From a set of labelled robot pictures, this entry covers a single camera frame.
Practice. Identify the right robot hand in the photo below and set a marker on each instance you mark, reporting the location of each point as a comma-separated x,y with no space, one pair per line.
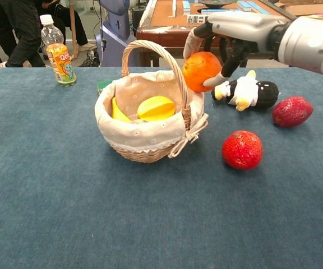
240,26

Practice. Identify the orange fruit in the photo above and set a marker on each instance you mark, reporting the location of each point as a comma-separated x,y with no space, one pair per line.
198,70

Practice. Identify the bright red apple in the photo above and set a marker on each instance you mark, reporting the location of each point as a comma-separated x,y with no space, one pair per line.
242,151

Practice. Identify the wicker basket with cloth liner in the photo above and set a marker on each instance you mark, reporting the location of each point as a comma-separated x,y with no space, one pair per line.
139,154

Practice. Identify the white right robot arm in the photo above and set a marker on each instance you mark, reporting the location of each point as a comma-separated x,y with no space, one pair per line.
313,42

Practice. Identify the long blue mahjong tile row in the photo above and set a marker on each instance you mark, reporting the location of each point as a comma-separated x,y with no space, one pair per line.
254,6

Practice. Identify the short blue mahjong tile row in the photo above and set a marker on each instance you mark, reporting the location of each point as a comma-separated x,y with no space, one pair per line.
210,11

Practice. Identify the black round dish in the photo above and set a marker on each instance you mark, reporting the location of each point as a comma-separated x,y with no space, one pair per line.
214,2

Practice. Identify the face-up mahjong tile row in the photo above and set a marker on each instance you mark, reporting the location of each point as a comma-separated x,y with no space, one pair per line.
196,19

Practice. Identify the blue mahjong tile stack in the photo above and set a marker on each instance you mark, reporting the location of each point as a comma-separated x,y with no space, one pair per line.
186,7

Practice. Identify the cardboard box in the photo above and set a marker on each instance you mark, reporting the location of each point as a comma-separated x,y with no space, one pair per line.
304,8

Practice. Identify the black white penguin plush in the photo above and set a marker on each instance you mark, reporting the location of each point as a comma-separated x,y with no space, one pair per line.
262,93

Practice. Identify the brown mahjong table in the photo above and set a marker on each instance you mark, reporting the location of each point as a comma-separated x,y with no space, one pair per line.
164,16

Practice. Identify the dark red mango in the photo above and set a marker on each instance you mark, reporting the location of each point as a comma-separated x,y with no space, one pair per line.
291,112

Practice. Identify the yellow star fruit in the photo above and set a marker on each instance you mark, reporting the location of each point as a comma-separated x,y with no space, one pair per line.
156,107

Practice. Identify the green yellow sponge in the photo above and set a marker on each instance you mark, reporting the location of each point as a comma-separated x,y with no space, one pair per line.
102,85

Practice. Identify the yellow banana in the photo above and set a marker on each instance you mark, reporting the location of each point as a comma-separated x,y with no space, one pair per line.
118,113

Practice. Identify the Qoo plastic drink bottle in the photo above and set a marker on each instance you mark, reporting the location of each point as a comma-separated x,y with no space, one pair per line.
62,64

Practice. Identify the blue table cloth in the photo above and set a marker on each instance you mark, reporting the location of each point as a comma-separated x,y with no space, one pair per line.
150,210

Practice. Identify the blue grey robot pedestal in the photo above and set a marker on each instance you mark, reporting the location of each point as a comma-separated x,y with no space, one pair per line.
116,28

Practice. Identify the wooden post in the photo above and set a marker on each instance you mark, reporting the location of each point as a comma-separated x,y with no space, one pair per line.
72,28

